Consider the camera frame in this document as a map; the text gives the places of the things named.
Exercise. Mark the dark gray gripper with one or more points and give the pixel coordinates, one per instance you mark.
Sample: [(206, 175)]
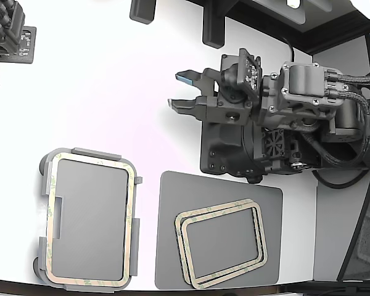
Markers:
[(231, 112)]

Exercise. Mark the beige rectangular adhesive frame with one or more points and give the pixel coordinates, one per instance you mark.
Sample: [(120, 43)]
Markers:
[(177, 220), (48, 234), (262, 258)]

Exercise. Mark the dark gray flat mat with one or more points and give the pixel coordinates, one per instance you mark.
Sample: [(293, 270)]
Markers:
[(203, 191)]

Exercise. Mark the gray plate with circuit board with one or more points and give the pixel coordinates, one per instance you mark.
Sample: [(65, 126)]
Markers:
[(27, 46)]

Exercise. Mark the black mechanical device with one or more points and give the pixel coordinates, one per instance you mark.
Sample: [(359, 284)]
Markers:
[(1, 34)]

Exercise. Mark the wrist camera with circuit board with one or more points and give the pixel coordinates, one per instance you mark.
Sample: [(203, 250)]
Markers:
[(248, 72)]

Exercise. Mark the long black bracket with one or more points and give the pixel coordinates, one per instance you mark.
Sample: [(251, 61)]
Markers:
[(213, 27)]

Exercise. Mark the black window frame ledge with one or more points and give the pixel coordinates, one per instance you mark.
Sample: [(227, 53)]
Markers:
[(296, 34)]

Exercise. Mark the light gray frame holder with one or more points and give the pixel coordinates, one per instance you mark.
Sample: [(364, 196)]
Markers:
[(92, 216)]

